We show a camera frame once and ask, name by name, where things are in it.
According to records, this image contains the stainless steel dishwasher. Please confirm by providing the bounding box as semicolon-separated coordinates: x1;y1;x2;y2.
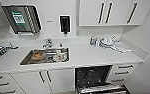
74;64;129;94

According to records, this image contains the chrome counter soap pump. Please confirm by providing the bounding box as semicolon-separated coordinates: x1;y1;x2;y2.
59;41;64;48

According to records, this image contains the white cup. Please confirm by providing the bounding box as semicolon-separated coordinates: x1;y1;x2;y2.
55;50;65;62

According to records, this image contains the dish soap bottle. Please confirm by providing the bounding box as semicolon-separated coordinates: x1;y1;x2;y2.
89;35;96;47

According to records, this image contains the small grey jar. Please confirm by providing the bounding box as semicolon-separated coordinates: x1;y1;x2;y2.
94;38;101;47

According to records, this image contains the chrome faucet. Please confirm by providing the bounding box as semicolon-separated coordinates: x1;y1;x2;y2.
41;37;54;49

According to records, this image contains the container with orange food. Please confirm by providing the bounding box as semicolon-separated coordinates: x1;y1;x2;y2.
31;50;46;61

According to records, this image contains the white cabinet panel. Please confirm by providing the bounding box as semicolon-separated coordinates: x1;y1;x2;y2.
9;68;76;94

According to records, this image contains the steel kitchen sink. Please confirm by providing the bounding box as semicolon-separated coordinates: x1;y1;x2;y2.
18;47;71;67

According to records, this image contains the narrow white drawer unit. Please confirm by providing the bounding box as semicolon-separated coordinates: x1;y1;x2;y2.
106;61;139;85

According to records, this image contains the paper towel dispenser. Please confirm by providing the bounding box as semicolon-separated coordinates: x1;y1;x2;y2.
0;3;43;36

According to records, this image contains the wide white drawer unit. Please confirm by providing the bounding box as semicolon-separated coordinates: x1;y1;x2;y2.
0;72;26;94

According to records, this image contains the black wall soap dispenser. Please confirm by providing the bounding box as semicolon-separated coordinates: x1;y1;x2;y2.
58;14;72;36

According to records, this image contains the white wall cabinet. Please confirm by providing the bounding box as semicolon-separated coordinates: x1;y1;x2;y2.
78;0;150;28

